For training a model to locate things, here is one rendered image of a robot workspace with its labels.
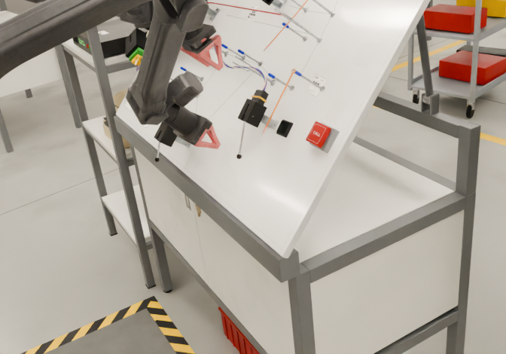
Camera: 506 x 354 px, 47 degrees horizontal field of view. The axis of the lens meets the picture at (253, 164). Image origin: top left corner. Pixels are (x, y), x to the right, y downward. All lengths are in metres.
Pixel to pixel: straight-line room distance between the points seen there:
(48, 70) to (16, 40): 3.75
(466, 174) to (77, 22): 1.12
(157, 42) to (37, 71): 3.57
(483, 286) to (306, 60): 1.48
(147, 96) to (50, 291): 1.87
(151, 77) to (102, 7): 0.29
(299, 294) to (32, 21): 0.87
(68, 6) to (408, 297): 1.21
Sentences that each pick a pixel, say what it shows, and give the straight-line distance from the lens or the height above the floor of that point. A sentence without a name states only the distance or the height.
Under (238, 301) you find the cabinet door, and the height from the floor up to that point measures 0.49.
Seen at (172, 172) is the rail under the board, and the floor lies 0.85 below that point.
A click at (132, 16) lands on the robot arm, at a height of 1.40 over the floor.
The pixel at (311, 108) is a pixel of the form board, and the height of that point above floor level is 1.12.
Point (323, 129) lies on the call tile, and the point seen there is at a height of 1.12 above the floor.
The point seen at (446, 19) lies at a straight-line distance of 4.14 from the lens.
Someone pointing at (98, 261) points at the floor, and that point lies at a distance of 3.04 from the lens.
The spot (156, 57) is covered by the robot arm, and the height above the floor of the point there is 1.36.
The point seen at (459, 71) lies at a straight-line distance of 4.38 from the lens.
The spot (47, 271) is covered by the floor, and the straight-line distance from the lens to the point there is 3.09.
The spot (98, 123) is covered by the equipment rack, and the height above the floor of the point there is 0.66.
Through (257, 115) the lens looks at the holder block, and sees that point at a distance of 1.45.
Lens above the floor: 1.65
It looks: 27 degrees down
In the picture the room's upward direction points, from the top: 7 degrees counter-clockwise
